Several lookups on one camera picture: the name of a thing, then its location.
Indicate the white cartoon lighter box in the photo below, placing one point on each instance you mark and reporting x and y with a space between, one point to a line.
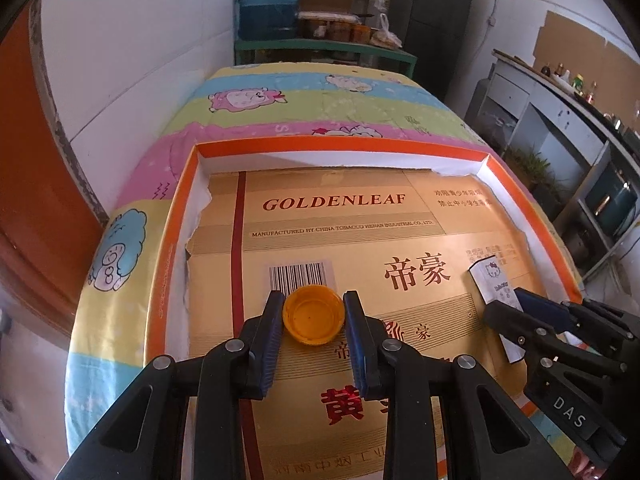
493 284

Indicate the colourful cartoon quilt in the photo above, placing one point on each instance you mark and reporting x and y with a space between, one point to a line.
241 102

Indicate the white kitchen counter cabinet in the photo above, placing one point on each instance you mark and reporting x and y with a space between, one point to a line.
524 109

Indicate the potted green plant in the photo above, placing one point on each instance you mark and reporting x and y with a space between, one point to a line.
535 174

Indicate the green metal table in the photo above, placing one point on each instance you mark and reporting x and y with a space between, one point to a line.
406 60

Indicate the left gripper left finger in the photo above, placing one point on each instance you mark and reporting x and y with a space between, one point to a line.
141 435

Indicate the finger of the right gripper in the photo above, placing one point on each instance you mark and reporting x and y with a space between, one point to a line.
604 328
554 361

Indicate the orange-rimmed cardboard tray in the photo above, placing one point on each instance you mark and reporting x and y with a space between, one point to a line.
398 222

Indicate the black refrigerator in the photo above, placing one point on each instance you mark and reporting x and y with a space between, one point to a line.
432 31

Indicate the yellow plastic bottle cap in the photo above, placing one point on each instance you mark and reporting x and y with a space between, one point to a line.
313 315

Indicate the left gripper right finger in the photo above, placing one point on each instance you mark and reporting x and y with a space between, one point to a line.
486 434

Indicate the blue water jug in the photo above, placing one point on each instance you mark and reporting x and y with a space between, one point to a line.
267 19

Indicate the white plastic bag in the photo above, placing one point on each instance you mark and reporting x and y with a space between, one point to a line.
383 37

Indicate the red wooden door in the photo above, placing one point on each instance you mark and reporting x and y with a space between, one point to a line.
50 220

